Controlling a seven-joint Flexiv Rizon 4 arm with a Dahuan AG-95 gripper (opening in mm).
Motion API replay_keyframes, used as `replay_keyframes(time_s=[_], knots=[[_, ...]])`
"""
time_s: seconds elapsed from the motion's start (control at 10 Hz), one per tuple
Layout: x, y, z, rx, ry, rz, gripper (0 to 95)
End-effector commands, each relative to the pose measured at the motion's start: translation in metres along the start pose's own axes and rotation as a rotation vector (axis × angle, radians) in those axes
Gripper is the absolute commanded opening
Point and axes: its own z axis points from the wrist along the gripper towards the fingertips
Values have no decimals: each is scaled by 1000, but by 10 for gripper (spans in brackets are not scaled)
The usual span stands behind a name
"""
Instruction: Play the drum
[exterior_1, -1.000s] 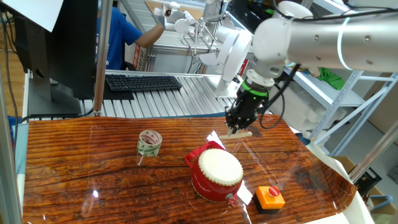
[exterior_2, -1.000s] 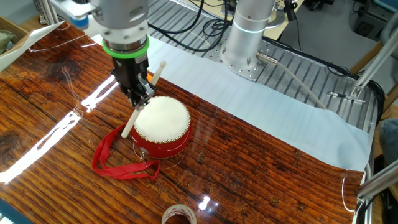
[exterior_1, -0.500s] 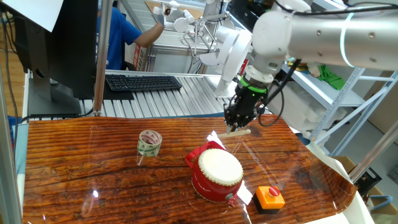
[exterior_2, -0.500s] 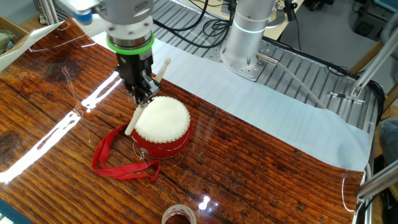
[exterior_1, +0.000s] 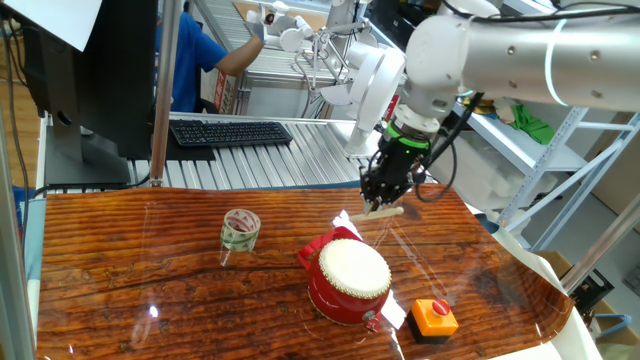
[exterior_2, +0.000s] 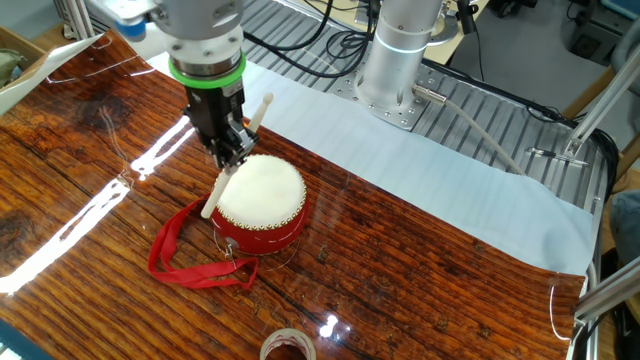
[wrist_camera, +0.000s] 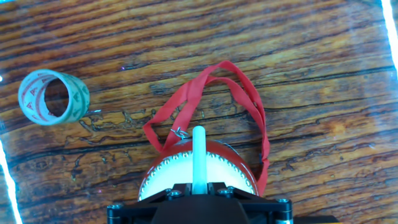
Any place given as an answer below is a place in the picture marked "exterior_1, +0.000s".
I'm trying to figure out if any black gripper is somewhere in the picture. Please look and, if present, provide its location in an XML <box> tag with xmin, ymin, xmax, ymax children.
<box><xmin>360</xmin><ymin>137</ymin><xmax>429</xmax><ymax>215</ymax></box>

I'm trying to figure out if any white drumstick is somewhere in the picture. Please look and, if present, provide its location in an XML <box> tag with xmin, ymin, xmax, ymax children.
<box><xmin>348</xmin><ymin>206</ymin><xmax>405</xmax><ymax>224</ymax></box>

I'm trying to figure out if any operator bare forearm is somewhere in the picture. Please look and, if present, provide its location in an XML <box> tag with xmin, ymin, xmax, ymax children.
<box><xmin>214</xmin><ymin>33</ymin><xmax>265</xmax><ymax>77</ymax></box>

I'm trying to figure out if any small red drum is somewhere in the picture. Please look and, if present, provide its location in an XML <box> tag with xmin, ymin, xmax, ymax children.
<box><xmin>305</xmin><ymin>237</ymin><xmax>394</xmax><ymax>334</ymax></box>

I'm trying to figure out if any operator gloved hand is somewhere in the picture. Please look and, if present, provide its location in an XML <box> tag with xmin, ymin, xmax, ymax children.
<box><xmin>252</xmin><ymin>10</ymin><xmax>274</xmax><ymax>46</ymax></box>

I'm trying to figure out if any white foam packing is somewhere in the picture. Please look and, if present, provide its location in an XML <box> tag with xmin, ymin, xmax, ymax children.
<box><xmin>439</xmin><ymin>134</ymin><xmax>541</xmax><ymax>211</ymax></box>

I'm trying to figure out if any white haptic teleoperation device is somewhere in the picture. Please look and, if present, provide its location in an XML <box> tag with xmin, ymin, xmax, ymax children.
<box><xmin>247</xmin><ymin>0</ymin><xmax>407</xmax><ymax>156</ymax></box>

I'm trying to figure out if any yellow item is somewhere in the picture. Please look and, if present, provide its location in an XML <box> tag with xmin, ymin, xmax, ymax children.
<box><xmin>464</xmin><ymin>97</ymin><xmax>496</xmax><ymax>117</ymax></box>

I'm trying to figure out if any orange emergency stop button box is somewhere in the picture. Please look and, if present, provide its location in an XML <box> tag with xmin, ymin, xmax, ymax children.
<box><xmin>405</xmin><ymin>298</ymin><xmax>460</xmax><ymax>345</ymax></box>

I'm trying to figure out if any white metal shelf rack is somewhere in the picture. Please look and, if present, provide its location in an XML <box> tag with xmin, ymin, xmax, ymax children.
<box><xmin>449</xmin><ymin>0</ymin><xmax>640</xmax><ymax>251</ymax></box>

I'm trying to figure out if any printed packing tape roll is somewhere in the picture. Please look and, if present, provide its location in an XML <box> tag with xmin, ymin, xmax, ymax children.
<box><xmin>219</xmin><ymin>208</ymin><xmax>262</xmax><ymax>254</ymax></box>

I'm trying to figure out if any green cloth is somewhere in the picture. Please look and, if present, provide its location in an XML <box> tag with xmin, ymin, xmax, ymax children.
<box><xmin>509</xmin><ymin>102</ymin><xmax>556</xmax><ymax>146</ymax></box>

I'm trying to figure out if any black keyboard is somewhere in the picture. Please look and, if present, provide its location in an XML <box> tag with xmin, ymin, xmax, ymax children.
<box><xmin>168</xmin><ymin>119</ymin><xmax>294</xmax><ymax>149</ymax></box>

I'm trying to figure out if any small cardboard box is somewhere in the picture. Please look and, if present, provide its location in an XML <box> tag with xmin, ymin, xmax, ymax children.
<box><xmin>534</xmin><ymin>249</ymin><xmax>574</xmax><ymax>280</ymax></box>

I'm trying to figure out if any red white printed carton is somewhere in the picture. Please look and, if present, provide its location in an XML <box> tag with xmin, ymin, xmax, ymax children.
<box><xmin>212</xmin><ymin>69</ymin><xmax>236</xmax><ymax>115</ymax></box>

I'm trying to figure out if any brown wooden board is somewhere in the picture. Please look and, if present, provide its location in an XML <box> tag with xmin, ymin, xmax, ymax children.
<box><xmin>232</xmin><ymin>0</ymin><xmax>329</xmax><ymax>35</ymax></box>

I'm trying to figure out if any black desk mat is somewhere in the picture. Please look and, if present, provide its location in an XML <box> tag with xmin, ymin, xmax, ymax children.
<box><xmin>164</xmin><ymin>127</ymin><xmax>217</xmax><ymax>163</ymax></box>

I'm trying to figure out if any round metal pole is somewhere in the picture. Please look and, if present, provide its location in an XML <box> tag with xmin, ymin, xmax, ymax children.
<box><xmin>148</xmin><ymin>0</ymin><xmax>184</xmax><ymax>188</ymax></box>

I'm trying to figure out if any operator blue shirt torso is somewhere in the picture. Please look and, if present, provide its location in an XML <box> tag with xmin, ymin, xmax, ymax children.
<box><xmin>154</xmin><ymin>10</ymin><xmax>229</xmax><ymax>114</ymax></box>

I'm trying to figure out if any large cardboard box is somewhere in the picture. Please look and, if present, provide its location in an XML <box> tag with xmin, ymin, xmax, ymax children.
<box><xmin>584</xmin><ymin>112</ymin><xmax>640</xmax><ymax>216</ymax></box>

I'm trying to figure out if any wood grain table sheet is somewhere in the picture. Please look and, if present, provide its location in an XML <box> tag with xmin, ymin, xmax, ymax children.
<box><xmin>35</xmin><ymin>182</ymin><xmax>576</xmax><ymax>360</ymax></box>

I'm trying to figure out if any open cardboard box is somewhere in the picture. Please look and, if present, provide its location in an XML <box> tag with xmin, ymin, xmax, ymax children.
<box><xmin>592</xmin><ymin>298</ymin><xmax>640</xmax><ymax>360</ymax></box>

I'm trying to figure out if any black computer monitor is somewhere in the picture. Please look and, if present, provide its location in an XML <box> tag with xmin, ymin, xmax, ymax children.
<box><xmin>19</xmin><ymin>0</ymin><xmax>161</xmax><ymax>187</ymax></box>

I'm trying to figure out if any green wrist adapter ring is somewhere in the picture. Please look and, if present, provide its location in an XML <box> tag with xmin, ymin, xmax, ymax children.
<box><xmin>384</xmin><ymin>122</ymin><xmax>432</xmax><ymax>150</ymax></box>

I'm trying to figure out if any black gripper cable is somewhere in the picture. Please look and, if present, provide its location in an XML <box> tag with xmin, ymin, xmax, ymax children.
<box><xmin>413</xmin><ymin>92</ymin><xmax>486</xmax><ymax>204</ymax></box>

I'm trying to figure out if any red ribbon strap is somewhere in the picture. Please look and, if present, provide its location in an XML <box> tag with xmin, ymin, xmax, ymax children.
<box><xmin>297</xmin><ymin>225</ymin><xmax>364</xmax><ymax>271</ymax></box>

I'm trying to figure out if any aluminium frame strut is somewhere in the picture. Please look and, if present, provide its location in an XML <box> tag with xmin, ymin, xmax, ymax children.
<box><xmin>559</xmin><ymin>192</ymin><xmax>640</xmax><ymax>294</ymax></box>

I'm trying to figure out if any black metal bracket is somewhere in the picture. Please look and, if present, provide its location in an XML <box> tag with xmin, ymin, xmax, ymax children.
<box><xmin>569</xmin><ymin>269</ymin><xmax>615</xmax><ymax>314</ymax></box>

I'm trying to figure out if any grey frame post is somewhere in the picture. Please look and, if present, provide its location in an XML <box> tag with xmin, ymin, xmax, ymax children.
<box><xmin>0</xmin><ymin>107</ymin><xmax>37</xmax><ymax>360</ymax></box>

